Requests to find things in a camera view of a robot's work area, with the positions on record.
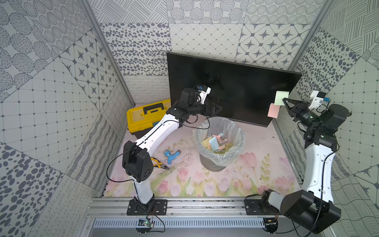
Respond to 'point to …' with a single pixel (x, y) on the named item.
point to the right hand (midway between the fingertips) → (280, 100)
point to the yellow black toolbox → (141, 120)
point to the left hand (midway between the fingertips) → (215, 102)
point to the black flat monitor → (244, 93)
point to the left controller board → (145, 225)
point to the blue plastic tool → (170, 157)
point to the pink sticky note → (273, 111)
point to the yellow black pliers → (160, 164)
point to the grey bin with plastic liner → (219, 140)
